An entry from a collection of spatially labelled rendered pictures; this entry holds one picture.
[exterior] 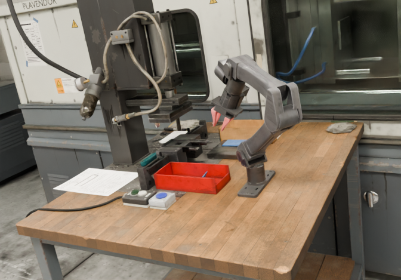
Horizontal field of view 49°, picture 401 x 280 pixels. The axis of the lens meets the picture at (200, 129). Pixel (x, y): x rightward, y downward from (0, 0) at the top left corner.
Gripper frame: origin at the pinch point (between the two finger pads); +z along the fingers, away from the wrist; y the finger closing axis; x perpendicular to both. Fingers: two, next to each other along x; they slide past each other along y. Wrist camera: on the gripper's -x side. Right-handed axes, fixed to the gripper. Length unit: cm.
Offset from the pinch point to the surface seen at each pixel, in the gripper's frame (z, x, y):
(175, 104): 6.6, -8.5, 22.6
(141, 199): 24.3, 26.8, 7.5
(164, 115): 9.2, -1.9, 22.5
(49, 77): 82, -80, 152
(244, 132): 16.9, -35.3, -1.3
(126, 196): 27.7, 26.2, 13.5
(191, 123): 39, -54, 31
